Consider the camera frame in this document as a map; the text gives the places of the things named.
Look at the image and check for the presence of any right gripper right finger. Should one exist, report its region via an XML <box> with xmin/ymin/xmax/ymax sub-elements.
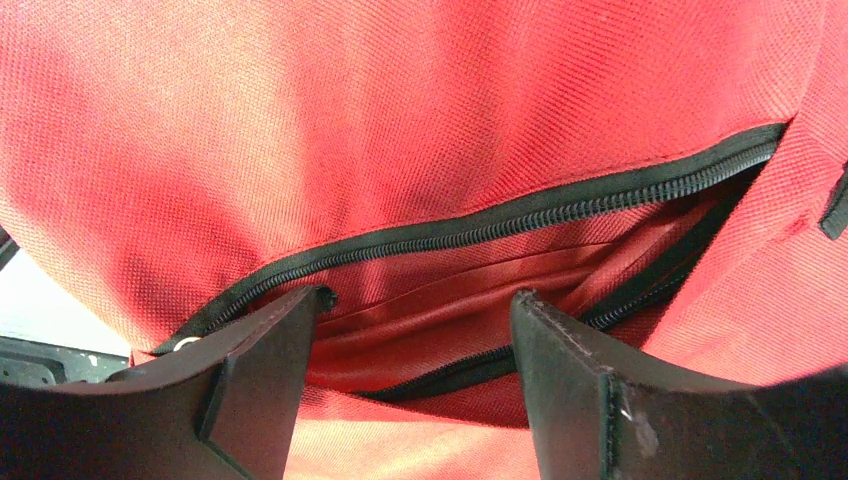
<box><xmin>510</xmin><ymin>291</ymin><xmax>847</xmax><ymax>479</ymax></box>

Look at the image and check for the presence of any red backpack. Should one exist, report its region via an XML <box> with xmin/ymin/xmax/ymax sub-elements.
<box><xmin>1</xmin><ymin>1</ymin><xmax>847</xmax><ymax>479</ymax></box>

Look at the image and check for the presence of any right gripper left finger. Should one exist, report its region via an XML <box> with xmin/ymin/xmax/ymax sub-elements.
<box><xmin>1</xmin><ymin>286</ymin><xmax>336</xmax><ymax>479</ymax></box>

